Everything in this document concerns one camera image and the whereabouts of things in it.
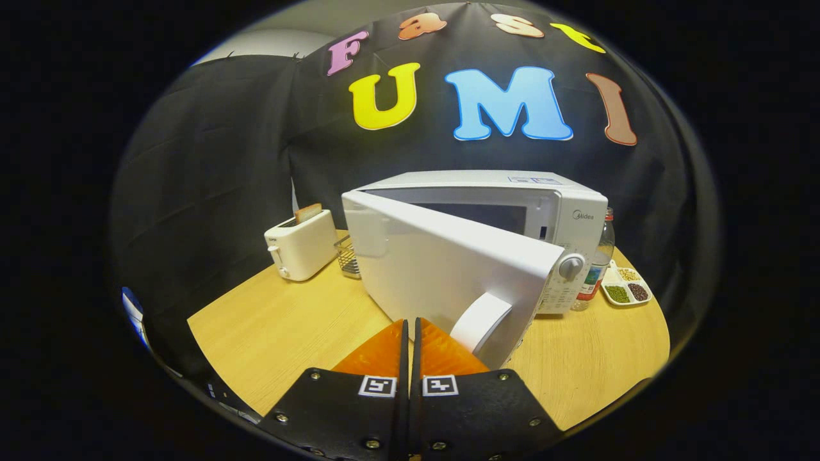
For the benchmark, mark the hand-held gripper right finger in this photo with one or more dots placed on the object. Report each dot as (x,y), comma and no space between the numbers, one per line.
(477,416)

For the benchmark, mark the toast slice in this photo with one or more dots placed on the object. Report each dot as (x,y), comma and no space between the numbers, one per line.
(309,212)

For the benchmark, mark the clear red label bottle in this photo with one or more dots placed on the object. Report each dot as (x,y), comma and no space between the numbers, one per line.
(596,269)

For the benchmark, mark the white divided bean dish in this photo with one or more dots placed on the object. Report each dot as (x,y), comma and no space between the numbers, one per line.
(624,288)

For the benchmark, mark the white microwave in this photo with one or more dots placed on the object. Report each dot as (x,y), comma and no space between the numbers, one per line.
(448,262)

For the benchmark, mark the white toaster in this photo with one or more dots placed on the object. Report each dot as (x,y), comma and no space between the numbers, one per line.
(304,250)

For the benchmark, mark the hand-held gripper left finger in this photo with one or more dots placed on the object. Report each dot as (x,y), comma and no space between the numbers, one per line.
(339,416)

